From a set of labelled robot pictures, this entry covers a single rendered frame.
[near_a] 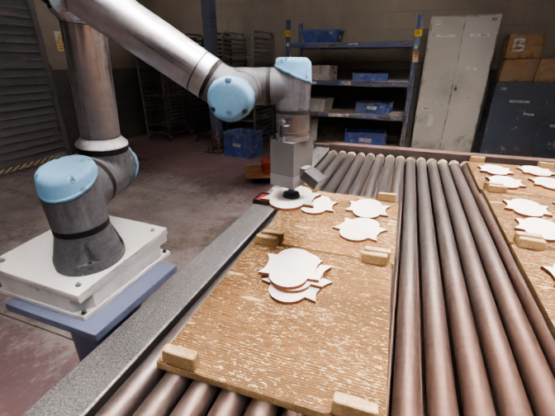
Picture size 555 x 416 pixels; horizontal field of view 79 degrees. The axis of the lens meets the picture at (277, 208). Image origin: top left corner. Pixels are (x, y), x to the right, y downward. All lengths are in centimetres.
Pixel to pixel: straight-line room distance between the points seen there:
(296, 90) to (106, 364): 60
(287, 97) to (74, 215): 50
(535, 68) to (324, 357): 532
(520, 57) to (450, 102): 92
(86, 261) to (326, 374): 56
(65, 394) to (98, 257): 30
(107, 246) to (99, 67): 39
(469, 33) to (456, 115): 101
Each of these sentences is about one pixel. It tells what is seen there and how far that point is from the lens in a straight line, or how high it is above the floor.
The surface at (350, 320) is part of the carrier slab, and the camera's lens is 66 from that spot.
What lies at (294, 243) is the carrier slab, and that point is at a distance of 88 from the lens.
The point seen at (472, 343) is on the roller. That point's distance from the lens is 72.
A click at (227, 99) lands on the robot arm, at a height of 131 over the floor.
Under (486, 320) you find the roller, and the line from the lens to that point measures 79.
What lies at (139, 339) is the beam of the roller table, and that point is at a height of 91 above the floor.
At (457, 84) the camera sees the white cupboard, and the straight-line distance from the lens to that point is 538.
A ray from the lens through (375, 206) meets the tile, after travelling 112.
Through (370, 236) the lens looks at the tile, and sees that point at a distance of 93.
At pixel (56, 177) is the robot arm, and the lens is 79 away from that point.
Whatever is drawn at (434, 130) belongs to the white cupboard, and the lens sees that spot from 543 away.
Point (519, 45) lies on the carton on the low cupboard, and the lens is 559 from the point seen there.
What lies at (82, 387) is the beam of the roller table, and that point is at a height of 92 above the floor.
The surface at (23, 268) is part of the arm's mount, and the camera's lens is 96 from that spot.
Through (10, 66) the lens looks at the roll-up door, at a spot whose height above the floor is 130.
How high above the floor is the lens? 137
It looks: 24 degrees down
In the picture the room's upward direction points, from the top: straight up
